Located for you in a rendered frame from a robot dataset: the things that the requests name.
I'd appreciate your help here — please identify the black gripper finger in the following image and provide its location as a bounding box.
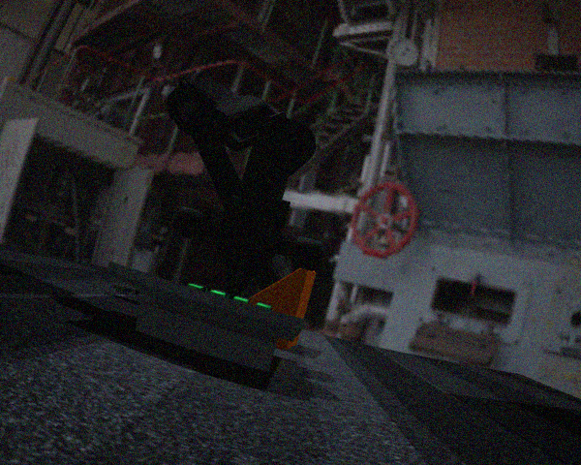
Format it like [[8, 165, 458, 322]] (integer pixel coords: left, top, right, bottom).
[[231, 248, 273, 299], [214, 239, 240, 299]]

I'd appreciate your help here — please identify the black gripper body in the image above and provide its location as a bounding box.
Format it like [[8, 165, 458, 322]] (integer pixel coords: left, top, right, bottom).
[[173, 178, 324, 271]]

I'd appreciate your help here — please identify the light grey switch panel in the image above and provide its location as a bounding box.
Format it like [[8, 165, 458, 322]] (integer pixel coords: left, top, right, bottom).
[[107, 262, 306, 371]]

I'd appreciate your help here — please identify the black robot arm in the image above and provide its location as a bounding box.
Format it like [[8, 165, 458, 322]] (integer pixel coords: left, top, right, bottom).
[[167, 71, 316, 290]]

